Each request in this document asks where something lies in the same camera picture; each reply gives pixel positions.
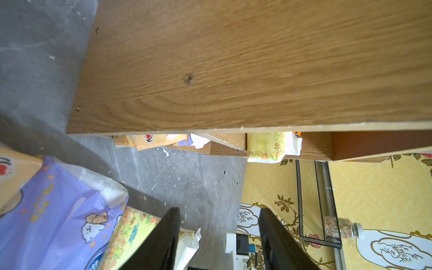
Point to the purple tissue pack bottom shelf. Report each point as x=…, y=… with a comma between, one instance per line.
x=196, y=141

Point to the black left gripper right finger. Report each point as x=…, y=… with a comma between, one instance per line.
x=280, y=249

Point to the orange tissue pack bottom shelf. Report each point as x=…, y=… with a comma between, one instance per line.
x=144, y=142

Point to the orange cream tissue pack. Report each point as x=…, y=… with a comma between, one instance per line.
x=16, y=170

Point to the glass jar white lid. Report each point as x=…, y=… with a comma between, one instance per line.
x=342, y=228

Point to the purple Vinda tissue pack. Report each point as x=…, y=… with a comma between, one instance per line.
x=63, y=219

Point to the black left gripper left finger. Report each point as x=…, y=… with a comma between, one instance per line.
x=158, y=251

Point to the black wire wall basket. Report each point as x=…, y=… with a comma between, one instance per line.
x=327, y=206

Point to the yellow green floral tissue pack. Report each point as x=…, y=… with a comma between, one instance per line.
x=133, y=228

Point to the wooden shelf unit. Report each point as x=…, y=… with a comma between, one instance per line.
x=353, y=77

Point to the white floral tissue pack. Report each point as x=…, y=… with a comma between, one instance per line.
x=188, y=245

